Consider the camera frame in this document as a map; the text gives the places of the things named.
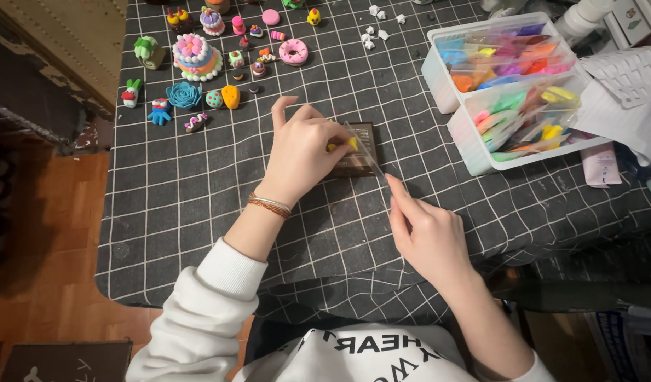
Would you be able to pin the small dark clay piece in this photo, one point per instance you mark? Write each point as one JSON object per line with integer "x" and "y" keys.
{"x": 238, "y": 75}
{"x": 254, "y": 88}

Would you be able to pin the green clay cube cake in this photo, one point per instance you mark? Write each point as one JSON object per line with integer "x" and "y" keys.
{"x": 236, "y": 59}

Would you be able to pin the green brown clay roll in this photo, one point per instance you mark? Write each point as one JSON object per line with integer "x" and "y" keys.
{"x": 149, "y": 53}

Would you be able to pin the person's left hand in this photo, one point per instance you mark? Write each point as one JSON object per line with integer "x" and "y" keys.
{"x": 299, "y": 154}

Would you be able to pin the white drawer organizer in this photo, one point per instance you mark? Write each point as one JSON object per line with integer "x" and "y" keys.
{"x": 636, "y": 21}

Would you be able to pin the yellow clay cheese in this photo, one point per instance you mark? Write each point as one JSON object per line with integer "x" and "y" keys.
{"x": 231, "y": 97}

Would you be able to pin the pink striped clay candy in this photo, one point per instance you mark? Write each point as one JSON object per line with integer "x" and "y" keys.
{"x": 277, "y": 35}

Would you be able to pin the scattered white clay bits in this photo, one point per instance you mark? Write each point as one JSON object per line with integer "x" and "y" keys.
{"x": 368, "y": 38}

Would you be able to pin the teal spotted clay ball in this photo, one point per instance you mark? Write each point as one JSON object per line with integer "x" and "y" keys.
{"x": 214, "y": 99}

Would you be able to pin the small red clay piece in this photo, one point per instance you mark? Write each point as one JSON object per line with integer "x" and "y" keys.
{"x": 244, "y": 43}

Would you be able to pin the orange clay figure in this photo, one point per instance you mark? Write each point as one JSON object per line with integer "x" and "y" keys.
{"x": 218, "y": 5}

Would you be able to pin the person's right hand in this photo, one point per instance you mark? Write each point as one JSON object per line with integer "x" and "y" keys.
{"x": 434, "y": 244}

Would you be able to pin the blue clay octopus figure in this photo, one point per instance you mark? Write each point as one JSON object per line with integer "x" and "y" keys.
{"x": 160, "y": 111}

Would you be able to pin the rainbow layered clay cake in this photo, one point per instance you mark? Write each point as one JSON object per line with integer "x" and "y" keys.
{"x": 196, "y": 57}

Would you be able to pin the brown clay with pink squiggle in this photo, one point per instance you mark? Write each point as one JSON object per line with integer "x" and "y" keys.
{"x": 195, "y": 123}

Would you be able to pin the pink clay disc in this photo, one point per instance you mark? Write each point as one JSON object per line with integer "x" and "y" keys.
{"x": 271, "y": 17}

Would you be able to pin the orange white clay piece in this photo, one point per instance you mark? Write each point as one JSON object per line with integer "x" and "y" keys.
{"x": 266, "y": 55}

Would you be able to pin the beige padded furniture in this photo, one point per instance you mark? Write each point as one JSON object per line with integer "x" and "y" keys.
{"x": 65, "y": 42}

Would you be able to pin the black white grid tablecloth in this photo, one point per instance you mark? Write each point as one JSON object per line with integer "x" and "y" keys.
{"x": 198, "y": 212}

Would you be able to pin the purple white clay cupcake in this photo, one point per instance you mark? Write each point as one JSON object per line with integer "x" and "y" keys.
{"x": 212, "y": 21}

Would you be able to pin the pink clay donut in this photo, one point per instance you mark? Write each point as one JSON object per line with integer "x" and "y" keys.
{"x": 286, "y": 53}

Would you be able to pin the pink clay bottle figure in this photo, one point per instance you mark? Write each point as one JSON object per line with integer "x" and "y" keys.
{"x": 238, "y": 25}

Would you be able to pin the heap of colourful clay packets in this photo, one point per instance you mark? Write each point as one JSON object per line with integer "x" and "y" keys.
{"x": 506, "y": 58}
{"x": 516, "y": 119}

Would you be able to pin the white paper sheets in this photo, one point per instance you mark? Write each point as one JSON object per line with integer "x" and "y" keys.
{"x": 617, "y": 106}

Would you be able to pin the white plastic storage box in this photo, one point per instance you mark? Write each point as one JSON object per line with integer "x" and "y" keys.
{"x": 437, "y": 79}
{"x": 466, "y": 143}

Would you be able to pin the blue clay rose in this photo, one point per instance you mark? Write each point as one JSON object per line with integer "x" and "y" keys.
{"x": 184, "y": 95}

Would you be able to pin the dark green chair bar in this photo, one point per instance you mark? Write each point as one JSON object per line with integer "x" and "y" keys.
{"x": 580, "y": 296}

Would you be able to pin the brown clay cake yellow topping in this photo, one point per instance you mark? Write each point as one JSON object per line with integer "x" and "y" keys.
{"x": 179, "y": 20}

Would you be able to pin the clear plastic clay packet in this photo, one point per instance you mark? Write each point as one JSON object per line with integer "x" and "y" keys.
{"x": 369, "y": 154}

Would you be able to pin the pink white leaflet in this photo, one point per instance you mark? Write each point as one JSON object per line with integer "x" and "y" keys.
{"x": 600, "y": 167}

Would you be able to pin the yellow clay lump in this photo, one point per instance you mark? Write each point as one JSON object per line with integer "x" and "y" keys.
{"x": 352, "y": 143}

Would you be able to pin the dark brown flat box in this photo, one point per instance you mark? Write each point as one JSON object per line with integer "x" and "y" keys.
{"x": 363, "y": 162}

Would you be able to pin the white plastic bottle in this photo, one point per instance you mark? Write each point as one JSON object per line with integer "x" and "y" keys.
{"x": 580, "y": 18}

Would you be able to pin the blue white bag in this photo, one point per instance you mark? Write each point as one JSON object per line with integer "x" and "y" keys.
{"x": 628, "y": 345}

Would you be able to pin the yellow clay chick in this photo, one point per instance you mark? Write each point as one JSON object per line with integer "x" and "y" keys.
{"x": 314, "y": 17}

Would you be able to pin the person's white printed sweatshirt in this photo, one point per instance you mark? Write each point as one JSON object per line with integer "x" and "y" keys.
{"x": 368, "y": 355}

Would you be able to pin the small brown clay cupcake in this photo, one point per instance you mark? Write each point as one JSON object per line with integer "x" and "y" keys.
{"x": 258, "y": 69}

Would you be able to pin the green clay figure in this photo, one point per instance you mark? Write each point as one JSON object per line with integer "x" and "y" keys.
{"x": 293, "y": 3}

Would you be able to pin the white green clay rabbit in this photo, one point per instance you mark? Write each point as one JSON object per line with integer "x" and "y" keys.
{"x": 131, "y": 94}

